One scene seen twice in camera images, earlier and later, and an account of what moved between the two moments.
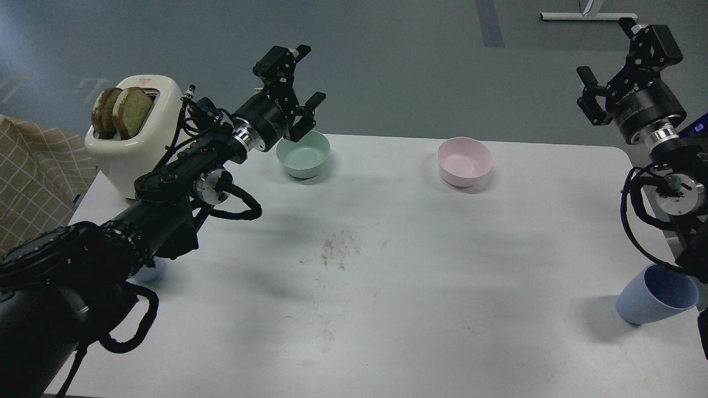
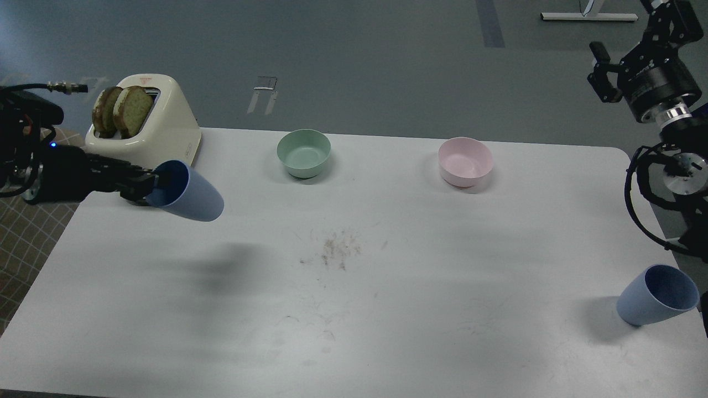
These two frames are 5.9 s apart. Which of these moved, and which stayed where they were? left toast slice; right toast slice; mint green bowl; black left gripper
Moved: black left gripper
Stayed: mint green bowl; right toast slice; left toast slice
